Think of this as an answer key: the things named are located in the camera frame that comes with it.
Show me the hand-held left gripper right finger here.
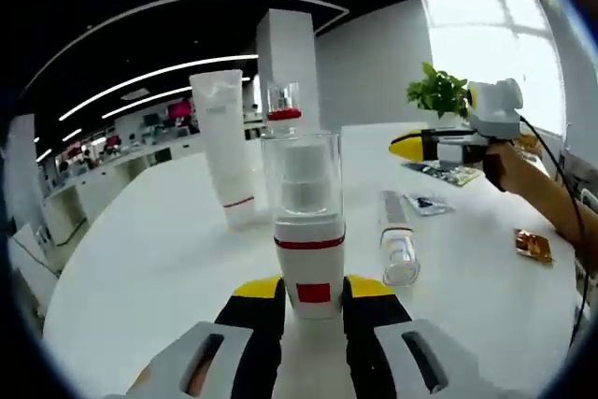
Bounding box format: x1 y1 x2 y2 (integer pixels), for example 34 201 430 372
342 272 476 399

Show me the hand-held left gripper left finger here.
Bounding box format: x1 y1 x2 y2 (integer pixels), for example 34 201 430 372
130 276 286 399

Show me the green black skincare sachet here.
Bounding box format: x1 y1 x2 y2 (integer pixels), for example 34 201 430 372
400 159 483 189

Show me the silver blue skincare sachet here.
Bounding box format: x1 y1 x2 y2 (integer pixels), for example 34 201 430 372
402 191 455 218

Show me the frosted skincare bottle grey label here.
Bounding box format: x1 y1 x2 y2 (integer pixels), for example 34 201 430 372
377 190 421 287

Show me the white skincare bottle red square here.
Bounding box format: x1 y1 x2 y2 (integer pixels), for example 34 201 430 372
260 131 348 321

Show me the white skincare bottle red collar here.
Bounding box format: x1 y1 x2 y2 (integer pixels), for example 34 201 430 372
264 79 304 136

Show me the gold skincare sachet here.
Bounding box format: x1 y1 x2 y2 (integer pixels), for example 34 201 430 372
512 227 556 268

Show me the white skincare tube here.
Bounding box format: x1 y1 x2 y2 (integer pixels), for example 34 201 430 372
189 69 257 233

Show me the person's right hand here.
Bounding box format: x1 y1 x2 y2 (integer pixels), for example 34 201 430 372
482 139 527 194

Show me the potted green plant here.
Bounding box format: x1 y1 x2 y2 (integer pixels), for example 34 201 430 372
405 61 472 130

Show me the large bright window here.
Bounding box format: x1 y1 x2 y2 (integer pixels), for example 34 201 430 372
421 0 555 132

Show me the white square pillar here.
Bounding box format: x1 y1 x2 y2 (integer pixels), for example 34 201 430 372
3 113 46 232
255 8 320 132

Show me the straight ceiling light strip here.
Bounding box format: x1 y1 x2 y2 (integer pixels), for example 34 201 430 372
59 55 259 122
101 85 193 121

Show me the row of white office desks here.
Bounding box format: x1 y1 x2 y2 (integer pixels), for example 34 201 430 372
39 135 206 255

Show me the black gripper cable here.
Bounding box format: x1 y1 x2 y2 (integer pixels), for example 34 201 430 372
516 113 591 353

